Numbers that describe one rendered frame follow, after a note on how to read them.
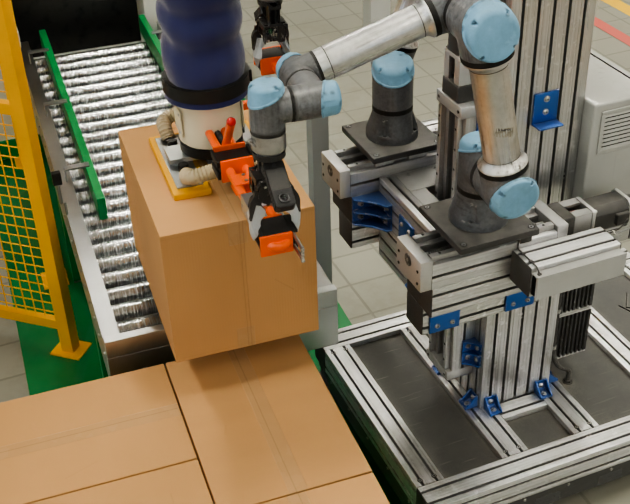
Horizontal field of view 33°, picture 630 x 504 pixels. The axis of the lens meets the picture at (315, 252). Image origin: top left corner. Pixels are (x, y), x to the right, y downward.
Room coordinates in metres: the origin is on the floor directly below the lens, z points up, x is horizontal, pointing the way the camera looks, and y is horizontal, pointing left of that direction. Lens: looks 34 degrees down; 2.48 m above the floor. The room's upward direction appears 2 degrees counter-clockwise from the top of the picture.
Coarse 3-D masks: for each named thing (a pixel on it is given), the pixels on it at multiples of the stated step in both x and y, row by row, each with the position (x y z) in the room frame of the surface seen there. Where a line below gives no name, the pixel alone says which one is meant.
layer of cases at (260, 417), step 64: (128, 384) 2.22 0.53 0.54; (192, 384) 2.21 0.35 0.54; (256, 384) 2.20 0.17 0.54; (320, 384) 2.19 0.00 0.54; (0, 448) 1.98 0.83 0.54; (64, 448) 1.97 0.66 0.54; (128, 448) 1.97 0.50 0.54; (192, 448) 1.96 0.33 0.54; (256, 448) 1.95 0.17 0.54; (320, 448) 1.94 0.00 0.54
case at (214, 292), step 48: (144, 144) 2.62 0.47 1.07; (144, 192) 2.36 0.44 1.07; (144, 240) 2.45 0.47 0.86; (192, 240) 2.17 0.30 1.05; (240, 240) 2.20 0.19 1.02; (192, 288) 2.16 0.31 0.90; (240, 288) 2.20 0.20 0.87; (288, 288) 2.24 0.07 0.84; (192, 336) 2.16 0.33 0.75; (240, 336) 2.20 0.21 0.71; (288, 336) 2.24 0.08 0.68
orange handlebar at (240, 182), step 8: (272, 64) 2.83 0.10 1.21; (224, 128) 2.44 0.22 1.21; (208, 136) 2.40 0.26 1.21; (232, 136) 2.40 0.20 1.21; (216, 144) 2.35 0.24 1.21; (232, 168) 2.23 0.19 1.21; (232, 176) 2.18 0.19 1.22; (240, 176) 2.18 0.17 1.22; (248, 176) 2.18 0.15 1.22; (232, 184) 2.17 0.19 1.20; (240, 184) 2.14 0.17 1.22; (248, 184) 2.18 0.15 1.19; (240, 192) 2.11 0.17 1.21; (248, 192) 2.15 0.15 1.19; (272, 208) 2.04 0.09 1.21; (288, 240) 1.90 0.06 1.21; (272, 248) 1.89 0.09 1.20; (280, 248) 1.88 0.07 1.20
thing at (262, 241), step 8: (272, 216) 1.98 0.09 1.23; (280, 216) 1.98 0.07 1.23; (264, 224) 1.95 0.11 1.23; (272, 224) 1.95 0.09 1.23; (280, 224) 1.94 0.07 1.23; (264, 232) 1.91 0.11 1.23; (272, 232) 1.91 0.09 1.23; (280, 232) 1.91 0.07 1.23; (288, 232) 1.91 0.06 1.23; (256, 240) 1.95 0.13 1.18; (264, 240) 1.89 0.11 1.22; (272, 240) 1.90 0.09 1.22; (280, 240) 1.90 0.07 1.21; (264, 248) 1.89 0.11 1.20; (288, 248) 1.91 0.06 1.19; (264, 256) 1.89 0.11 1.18
